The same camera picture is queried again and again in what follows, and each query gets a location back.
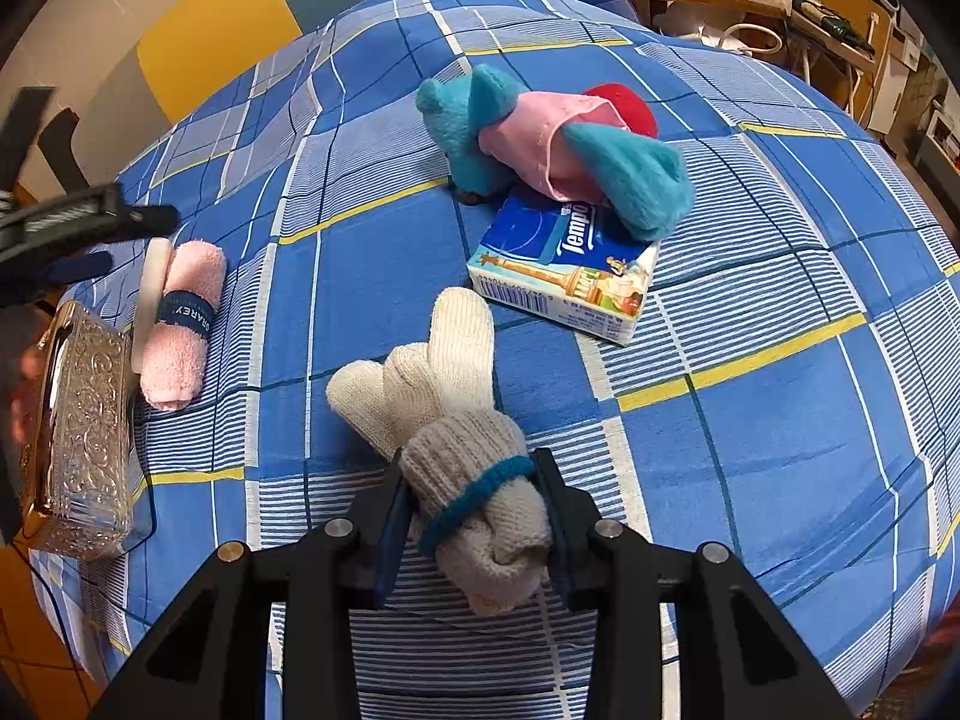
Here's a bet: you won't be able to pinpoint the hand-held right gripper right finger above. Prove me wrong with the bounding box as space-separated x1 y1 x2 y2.
529 448 856 720

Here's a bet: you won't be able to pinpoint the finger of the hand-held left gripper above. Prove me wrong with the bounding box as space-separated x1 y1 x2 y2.
0 250 115 310
0 184 181 265

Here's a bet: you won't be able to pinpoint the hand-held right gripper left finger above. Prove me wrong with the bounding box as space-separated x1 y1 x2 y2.
90 454 411 720

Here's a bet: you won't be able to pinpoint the white towel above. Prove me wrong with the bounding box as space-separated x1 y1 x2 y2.
130 237 174 375

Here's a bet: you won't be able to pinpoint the white knit gloves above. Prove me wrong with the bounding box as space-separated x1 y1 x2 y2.
325 286 554 617

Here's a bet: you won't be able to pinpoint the pink towel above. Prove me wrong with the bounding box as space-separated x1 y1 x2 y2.
140 239 228 412

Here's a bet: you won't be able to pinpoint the blue tissue pack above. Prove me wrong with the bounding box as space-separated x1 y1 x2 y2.
466 190 662 347

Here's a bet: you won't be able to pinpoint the teal plush toy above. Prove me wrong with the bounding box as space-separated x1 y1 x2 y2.
415 63 696 242

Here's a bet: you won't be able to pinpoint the red soft cloth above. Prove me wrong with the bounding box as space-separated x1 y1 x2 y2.
580 83 660 140

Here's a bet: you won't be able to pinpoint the black rolled mat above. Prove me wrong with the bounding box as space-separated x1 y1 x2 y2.
37 108 80 193

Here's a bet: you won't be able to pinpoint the silver ornate tissue box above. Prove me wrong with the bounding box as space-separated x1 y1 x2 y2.
21 299 137 563

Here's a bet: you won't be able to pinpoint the grey yellow blue headboard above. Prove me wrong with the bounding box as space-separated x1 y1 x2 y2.
67 0 481 188

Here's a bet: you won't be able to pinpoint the grey low shelf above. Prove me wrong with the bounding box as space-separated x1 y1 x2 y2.
910 100 960 197

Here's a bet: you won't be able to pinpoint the wooden chair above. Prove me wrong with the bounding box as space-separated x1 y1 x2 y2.
786 0 895 126

